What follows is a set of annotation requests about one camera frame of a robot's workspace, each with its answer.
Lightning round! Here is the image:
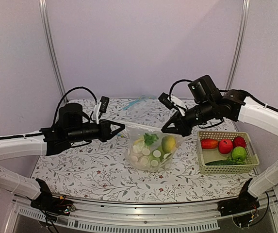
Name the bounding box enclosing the floral patterned table mat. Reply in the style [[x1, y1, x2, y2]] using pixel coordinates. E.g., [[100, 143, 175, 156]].
[[32, 98, 258, 203]]

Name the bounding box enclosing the white toy cauliflower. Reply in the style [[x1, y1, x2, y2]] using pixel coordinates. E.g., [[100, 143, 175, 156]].
[[125, 146, 150, 170]]

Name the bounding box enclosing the green toy avocado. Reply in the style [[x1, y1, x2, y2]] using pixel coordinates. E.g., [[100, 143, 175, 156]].
[[162, 135, 176, 153]]

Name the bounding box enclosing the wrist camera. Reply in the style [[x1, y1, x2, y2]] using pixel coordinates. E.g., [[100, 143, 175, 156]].
[[158, 92, 188, 116], [90, 96, 110, 124]]

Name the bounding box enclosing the aluminium front rail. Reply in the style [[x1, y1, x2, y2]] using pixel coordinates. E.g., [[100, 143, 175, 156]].
[[4, 191, 278, 233]]

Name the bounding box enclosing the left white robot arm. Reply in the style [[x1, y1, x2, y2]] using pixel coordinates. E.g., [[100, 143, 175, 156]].
[[0, 103, 125, 211]]

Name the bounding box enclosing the aluminium corner post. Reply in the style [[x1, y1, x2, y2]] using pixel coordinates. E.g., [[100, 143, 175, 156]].
[[225, 0, 250, 89], [39, 0, 66, 96]]

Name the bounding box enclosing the dark green toy cucumber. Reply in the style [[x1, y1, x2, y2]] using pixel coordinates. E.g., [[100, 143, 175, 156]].
[[205, 160, 238, 166]]

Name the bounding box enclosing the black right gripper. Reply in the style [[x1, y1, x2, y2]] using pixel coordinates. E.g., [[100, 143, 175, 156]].
[[162, 99, 216, 137]]

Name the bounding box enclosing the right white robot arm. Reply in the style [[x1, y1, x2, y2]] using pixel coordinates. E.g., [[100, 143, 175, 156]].
[[158, 75, 278, 212]]

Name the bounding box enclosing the beige perforated plastic basket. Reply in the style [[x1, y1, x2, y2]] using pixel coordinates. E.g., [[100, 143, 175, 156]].
[[196, 131, 260, 174]]

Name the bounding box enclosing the red toy tomato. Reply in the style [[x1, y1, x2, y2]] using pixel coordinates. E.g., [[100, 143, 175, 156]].
[[232, 136, 246, 148]]

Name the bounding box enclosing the white toy radish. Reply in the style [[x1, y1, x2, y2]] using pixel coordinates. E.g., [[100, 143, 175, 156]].
[[140, 133, 159, 148]]

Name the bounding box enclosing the clear bag with blue zipper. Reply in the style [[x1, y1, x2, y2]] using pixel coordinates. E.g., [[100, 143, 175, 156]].
[[121, 95, 157, 126]]

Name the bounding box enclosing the light green toy apple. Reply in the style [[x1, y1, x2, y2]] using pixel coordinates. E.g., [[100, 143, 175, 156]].
[[148, 147, 172, 167]]

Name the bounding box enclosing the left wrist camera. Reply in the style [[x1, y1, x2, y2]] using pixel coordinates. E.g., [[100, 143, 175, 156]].
[[90, 96, 110, 124]]

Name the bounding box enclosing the green toy lime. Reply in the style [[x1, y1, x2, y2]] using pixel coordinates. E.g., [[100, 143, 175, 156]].
[[231, 147, 247, 162]]

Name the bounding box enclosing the right aluminium corner post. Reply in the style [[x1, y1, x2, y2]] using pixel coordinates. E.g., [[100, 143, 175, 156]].
[[225, 0, 250, 89]]

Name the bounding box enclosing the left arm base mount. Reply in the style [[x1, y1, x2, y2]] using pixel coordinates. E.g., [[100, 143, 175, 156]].
[[31, 178, 76, 216]]

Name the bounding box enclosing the red toy apple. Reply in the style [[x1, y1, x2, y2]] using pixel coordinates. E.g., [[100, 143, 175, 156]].
[[218, 139, 233, 154]]

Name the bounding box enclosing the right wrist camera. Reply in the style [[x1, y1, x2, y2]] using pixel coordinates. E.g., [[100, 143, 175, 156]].
[[158, 92, 188, 116]]

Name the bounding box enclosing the left aluminium corner post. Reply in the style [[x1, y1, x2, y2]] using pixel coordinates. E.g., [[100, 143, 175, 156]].
[[39, 0, 66, 96]]

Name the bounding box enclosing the frosted white zip top bag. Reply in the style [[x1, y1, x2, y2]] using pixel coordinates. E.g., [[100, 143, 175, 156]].
[[122, 121, 185, 172]]

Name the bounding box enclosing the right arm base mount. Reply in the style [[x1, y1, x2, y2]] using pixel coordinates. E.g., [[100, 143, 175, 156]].
[[217, 178, 260, 216]]

